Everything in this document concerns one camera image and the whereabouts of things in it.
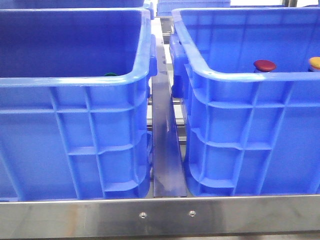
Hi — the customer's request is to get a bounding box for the red push button switch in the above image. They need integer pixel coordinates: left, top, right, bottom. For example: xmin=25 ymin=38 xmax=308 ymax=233
xmin=253 ymin=59 xmax=277 ymax=73

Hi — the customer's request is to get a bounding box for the yellow push button switch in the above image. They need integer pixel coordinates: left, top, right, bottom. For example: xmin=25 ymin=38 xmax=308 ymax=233
xmin=308 ymin=56 xmax=320 ymax=72

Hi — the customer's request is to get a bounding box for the steel divider bar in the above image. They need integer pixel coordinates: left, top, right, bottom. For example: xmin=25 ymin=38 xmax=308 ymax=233
xmin=151 ymin=34 xmax=188 ymax=198

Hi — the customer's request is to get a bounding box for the right blue plastic bin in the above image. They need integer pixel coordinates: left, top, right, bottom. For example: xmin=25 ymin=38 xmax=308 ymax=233
xmin=170 ymin=7 xmax=320 ymax=197

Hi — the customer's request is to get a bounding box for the blue plastic bin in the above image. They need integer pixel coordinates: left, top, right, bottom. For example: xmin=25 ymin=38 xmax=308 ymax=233
xmin=0 ymin=8 xmax=157 ymax=202
xmin=170 ymin=7 xmax=320 ymax=197

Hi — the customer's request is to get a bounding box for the left blue plastic bin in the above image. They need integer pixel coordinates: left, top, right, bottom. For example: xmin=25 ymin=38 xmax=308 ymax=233
xmin=0 ymin=8 xmax=157 ymax=202

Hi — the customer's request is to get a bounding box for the rear right blue bin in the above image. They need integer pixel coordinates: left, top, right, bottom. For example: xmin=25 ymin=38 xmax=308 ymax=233
xmin=156 ymin=0 xmax=231 ymax=17

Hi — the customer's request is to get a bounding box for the rear left blue bin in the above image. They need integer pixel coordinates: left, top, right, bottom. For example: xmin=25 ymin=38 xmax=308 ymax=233
xmin=0 ymin=0 xmax=154 ymax=20

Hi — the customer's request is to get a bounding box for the green push button switch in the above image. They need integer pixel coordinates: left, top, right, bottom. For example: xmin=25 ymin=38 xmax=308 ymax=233
xmin=104 ymin=72 xmax=118 ymax=77

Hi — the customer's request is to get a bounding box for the steel front rail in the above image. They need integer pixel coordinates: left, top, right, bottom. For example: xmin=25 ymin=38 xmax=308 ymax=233
xmin=0 ymin=195 xmax=320 ymax=239

